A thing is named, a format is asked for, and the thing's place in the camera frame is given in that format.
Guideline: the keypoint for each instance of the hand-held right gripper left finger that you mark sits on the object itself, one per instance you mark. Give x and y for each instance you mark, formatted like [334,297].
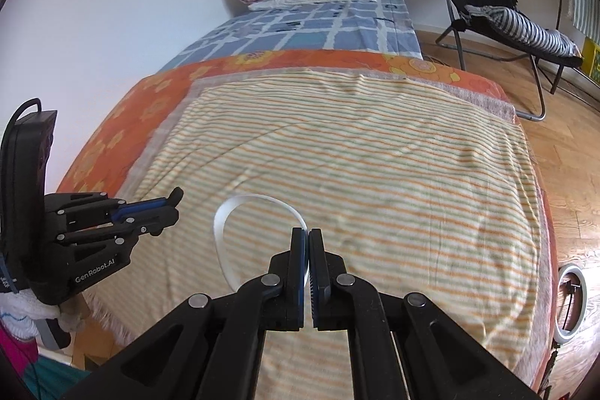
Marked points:
[243,320]

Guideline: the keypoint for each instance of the striped pillow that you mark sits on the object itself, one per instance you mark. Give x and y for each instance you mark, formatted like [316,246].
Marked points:
[525,30]

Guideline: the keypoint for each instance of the blue checkered bed sheet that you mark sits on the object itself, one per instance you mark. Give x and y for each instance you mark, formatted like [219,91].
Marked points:
[304,30]

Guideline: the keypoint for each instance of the striped hanging cloth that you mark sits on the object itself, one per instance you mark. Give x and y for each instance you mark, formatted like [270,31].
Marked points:
[586,1]

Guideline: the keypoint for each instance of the striped yellow towel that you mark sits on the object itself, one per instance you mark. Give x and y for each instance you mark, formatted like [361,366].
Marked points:
[375,194]

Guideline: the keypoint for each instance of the yellow box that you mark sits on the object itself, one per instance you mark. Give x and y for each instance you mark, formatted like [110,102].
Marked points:
[593,62]

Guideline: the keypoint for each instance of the orange floral blanket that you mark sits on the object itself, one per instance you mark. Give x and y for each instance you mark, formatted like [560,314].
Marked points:
[140,100]

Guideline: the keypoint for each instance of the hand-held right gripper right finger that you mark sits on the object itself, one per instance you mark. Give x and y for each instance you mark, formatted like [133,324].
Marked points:
[375,320]

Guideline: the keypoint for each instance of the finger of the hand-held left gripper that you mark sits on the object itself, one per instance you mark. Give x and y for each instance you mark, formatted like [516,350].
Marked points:
[154,222]
[140,204]

